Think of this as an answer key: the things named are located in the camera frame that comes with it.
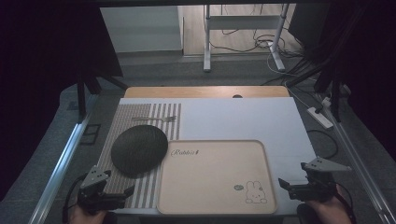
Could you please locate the white power strip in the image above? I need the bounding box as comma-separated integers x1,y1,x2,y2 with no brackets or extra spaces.
306,105,334,131

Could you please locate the beige tray with rabbit print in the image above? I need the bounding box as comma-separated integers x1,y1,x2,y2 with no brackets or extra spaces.
156,139,278,216

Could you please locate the dark round plate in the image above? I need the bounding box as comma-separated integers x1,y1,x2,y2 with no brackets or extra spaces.
110,124,169,176

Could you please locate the aluminium rail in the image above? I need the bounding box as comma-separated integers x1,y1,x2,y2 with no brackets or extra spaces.
313,92,396,224
27,92,99,224

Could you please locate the metal fork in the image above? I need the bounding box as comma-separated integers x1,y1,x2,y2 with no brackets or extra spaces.
131,115,177,123

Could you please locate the hand-held gripper cable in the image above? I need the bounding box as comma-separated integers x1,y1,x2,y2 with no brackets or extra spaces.
334,182,358,224
61,175,88,224

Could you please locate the white metal stand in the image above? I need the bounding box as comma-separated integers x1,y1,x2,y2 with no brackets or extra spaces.
203,3,291,74

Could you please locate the person's left hand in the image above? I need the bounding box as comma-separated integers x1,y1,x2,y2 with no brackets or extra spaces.
68,204,108,224

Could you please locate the striped placemat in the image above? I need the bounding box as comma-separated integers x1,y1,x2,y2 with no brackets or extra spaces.
95,103,183,210

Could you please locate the person's right hand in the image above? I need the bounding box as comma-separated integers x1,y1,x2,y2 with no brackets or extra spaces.
305,186,353,224

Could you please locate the wooden table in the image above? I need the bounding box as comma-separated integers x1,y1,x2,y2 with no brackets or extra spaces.
123,85,290,100

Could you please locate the black stand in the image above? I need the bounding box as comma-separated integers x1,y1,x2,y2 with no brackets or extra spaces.
313,69,344,123
76,70,129,119

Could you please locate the white board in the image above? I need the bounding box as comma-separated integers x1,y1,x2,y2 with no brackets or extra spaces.
115,96,318,217

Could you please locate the tangle of floor cables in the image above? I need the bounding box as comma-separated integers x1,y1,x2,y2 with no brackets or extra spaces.
210,27,307,61

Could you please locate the white cabinet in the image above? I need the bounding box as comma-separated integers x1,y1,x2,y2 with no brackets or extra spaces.
99,6,185,54

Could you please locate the black frame piece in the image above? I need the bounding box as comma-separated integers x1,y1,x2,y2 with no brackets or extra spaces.
79,123,103,147

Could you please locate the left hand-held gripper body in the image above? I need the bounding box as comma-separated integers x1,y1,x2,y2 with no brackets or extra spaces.
77,165,112,216

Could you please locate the black cable loop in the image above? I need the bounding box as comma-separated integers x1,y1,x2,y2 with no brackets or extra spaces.
305,128,339,161

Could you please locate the right hand-held gripper cable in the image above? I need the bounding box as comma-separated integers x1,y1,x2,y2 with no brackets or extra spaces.
334,182,358,224

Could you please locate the left hand-held gripper cable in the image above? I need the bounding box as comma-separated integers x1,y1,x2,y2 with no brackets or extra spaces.
61,175,88,224

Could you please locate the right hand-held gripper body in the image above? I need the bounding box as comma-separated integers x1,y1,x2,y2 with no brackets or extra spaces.
299,157,353,203

